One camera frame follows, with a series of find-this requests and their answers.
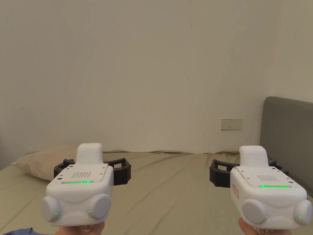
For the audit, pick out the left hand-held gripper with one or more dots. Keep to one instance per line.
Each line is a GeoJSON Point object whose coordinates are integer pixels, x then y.
{"type": "Point", "coordinates": [78, 193]}

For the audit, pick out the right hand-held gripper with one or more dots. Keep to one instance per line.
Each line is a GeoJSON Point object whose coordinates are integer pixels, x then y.
{"type": "Point", "coordinates": [269, 198]}

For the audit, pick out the person's right hand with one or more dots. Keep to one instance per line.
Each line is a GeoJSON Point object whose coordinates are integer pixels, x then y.
{"type": "Point", "coordinates": [247, 229]}

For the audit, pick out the person's left hand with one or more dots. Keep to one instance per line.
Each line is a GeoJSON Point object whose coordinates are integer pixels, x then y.
{"type": "Point", "coordinates": [73, 230]}

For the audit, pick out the beige pillow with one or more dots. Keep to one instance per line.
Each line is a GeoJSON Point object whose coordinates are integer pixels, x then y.
{"type": "Point", "coordinates": [41, 161]}

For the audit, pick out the grey padded headboard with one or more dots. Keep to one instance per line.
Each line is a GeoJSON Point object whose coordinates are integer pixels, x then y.
{"type": "Point", "coordinates": [288, 137]}

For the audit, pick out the bed with pale green sheet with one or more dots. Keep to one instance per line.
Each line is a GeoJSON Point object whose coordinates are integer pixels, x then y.
{"type": "Point", "coordinates": [159, 191]}

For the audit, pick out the blue garment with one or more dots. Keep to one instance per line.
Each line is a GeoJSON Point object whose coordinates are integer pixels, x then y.
{"type": "Point", "coordinates": [19, 232]}

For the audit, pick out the white wall socket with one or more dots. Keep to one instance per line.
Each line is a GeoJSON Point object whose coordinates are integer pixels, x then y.
{"type": "Point", "coordinates": [231, 124]}

